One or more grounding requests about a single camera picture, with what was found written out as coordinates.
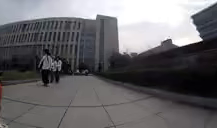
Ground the dark tree clump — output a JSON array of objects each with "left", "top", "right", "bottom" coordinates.
[{"left": 107, "top": 51, "right": 134, "bottom": 72}]

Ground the vehicle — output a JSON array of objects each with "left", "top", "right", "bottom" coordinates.
[{"left": 73, "top": 69, "right": 82, "bottom": 76}]

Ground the grey paved slab path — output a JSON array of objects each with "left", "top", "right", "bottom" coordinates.
[{"left": 0, "top": 74, "right": 217, "bottom": 128}]

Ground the person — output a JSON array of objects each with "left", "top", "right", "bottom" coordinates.
[
  {"left": 54, "top": 55, "right": 63, "bottom": 84},
  {"left": 50, "top": 58, "right": 58, "bottom": 84},
  {"left": 37, "top": 48, "right": 54, "bottom": 88}
]

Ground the large curved grey building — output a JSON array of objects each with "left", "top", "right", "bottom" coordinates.
[{"left": 0, "top": 14, "right": 120, "bottom": 73}]

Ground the grey kerb beside hedge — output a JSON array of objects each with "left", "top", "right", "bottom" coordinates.
[{"left": 94, "top": 74, "right": 217, "bottom": 111}]

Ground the low building with roof block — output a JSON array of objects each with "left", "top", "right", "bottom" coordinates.
[{"left": 137, "top": 38, "right": 180, "bottom": 57}]

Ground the dark long hedge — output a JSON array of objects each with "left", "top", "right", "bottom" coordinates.
[{"left": 94, "top": 36, "right": 217, "bottom": 100}]

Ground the row of trees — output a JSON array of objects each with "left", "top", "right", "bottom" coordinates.
[{"left": 0, "top": 54, "right": 77, "bottom": 75}]

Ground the grey kerb beside grass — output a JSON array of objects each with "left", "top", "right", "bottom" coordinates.
[{"left": 0, "top": 78, "right": 42, "bottom": 87}]

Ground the grass area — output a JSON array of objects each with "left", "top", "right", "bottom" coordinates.
[{"left": 0, "top": 70, "right": 42, "bottom": 82}]

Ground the tall building with banded front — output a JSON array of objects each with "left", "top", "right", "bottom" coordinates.
[{"left": 190, "top": 0, "right": 217, "bottom": 43}]

